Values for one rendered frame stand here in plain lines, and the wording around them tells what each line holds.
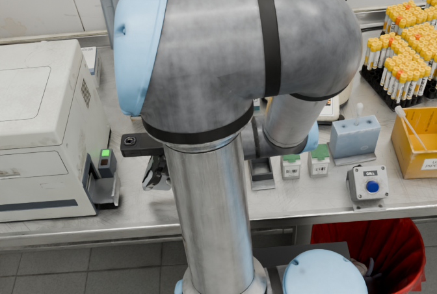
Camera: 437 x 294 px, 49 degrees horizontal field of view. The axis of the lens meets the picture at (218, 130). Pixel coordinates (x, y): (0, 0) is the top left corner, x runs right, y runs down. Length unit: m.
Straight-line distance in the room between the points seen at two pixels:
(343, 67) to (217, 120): 0.13
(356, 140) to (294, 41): 0.75
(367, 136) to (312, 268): 0.51
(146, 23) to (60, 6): 1.13
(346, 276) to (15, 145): 0.63
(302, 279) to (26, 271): 1.65
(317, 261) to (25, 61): 0.72
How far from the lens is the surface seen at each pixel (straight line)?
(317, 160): 1.10
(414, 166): 1.14
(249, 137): 0.79
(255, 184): 1.11
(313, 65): 0.42
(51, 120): 0.94
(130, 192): 1.15
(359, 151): 1.18
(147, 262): 2.05
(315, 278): 0.69
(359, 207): 1.11
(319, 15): 0.42
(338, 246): 0.97
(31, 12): 1.57
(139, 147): 0.97
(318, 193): 1.12
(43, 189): 1.08
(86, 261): 2.13
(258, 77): 0.42
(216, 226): 0.54
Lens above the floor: 1.80
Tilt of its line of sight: 48 degrees down
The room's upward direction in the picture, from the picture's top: 7 degrees counter-clockwise
